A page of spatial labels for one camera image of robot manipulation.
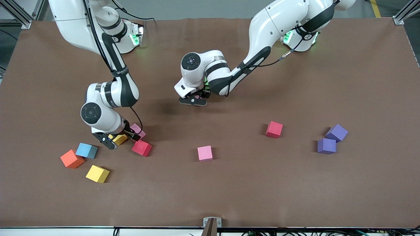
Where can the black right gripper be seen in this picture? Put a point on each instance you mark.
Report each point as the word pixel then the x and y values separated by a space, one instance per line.
pixel 129 131

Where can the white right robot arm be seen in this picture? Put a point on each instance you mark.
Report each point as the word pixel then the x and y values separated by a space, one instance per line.
pixel 72 26

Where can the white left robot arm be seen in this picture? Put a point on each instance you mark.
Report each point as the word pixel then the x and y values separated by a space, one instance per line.
pixel 279 23

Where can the red foam cube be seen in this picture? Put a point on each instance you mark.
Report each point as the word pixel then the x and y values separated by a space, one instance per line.
pixel 141 148
pixel 274 129

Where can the yellow foam cube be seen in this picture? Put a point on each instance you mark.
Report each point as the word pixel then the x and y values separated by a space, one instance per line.
pixel 120 139
pixel 97 173

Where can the blue foam cube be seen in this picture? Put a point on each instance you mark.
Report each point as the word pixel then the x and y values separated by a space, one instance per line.
pixel 86 150

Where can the orange foam cube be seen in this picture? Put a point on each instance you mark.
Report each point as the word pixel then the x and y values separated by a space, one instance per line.
pixel 71 158

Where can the brown table mat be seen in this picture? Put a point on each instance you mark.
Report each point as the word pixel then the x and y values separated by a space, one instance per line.
pixel 183 190

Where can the purple foam cube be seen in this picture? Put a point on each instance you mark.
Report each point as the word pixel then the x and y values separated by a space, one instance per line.
pixel 326 145
pixel 337 132

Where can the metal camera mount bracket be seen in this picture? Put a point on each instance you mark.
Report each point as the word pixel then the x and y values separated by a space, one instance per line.
pixel 212 227

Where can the aluminium frame post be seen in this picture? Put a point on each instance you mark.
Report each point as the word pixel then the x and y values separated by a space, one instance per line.
pixel 26 23
pixel 398 20

